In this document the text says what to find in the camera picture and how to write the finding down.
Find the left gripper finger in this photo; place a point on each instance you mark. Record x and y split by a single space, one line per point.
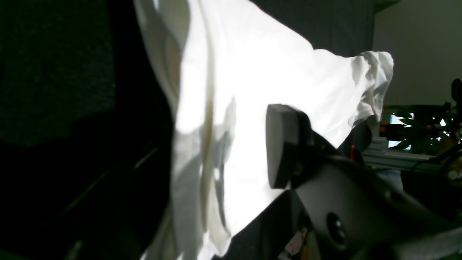
355 214

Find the white printed t-shirt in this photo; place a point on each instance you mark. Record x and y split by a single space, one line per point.
220 63

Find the green potted plant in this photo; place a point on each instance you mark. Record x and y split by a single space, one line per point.
419 128

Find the black table cloth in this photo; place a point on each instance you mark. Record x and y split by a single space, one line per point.
87 131

